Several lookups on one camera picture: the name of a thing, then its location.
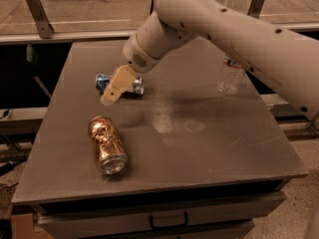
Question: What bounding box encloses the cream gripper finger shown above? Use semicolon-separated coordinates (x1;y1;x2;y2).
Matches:
101;65;137;106

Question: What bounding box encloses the blue silver redbull can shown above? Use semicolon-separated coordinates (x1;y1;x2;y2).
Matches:
96;74;145;96

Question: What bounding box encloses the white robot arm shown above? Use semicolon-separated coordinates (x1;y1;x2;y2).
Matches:
101;0;319;120

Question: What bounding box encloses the crushed gold can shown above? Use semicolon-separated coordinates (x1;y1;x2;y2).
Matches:
88;117;128;175

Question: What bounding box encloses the clear plastic water bottle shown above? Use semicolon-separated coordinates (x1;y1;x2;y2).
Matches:
217;55;245;96

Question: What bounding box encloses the grey table drawer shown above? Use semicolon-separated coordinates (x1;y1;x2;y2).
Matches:
38;191;286;239

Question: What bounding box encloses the left metal bracket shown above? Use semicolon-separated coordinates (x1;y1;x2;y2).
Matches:
25;0;54;39

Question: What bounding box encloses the metal bracket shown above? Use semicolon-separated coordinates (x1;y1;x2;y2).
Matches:
25;0;54;39
247;0;265;19

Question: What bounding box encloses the metal rail with glass panel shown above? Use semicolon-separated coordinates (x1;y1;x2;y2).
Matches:
0;22;319;46

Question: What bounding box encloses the right metal bracket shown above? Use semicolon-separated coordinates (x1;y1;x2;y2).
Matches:
247;0;265;19

